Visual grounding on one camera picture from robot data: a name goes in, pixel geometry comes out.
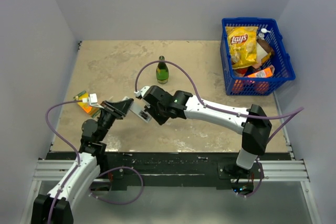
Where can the green glass bottle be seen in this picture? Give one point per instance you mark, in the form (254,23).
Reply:
(162,71)

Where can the white remote control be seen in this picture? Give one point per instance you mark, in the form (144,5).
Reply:
(138,110)

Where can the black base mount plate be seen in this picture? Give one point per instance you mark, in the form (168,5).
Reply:
(171,169)

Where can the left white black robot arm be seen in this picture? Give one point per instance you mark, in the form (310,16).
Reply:
(59,205)

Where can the brown white snack package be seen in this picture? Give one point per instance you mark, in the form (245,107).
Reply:
(264,51)

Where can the orange carton box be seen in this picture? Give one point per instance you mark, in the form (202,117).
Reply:
(264,73)

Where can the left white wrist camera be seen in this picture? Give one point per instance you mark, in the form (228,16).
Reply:
(92,100)

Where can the blue plastic basket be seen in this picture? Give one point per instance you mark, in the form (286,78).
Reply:
(236,80)

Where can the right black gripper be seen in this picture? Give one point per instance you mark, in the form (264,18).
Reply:
(150,108)

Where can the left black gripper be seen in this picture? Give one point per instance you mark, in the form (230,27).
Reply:
(118,109)

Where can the white cap bottle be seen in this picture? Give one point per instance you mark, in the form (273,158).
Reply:
(262,33)

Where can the yellow chips bag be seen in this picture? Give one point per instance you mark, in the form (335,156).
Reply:
(242,45)

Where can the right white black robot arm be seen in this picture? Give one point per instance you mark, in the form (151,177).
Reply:
(251,123)

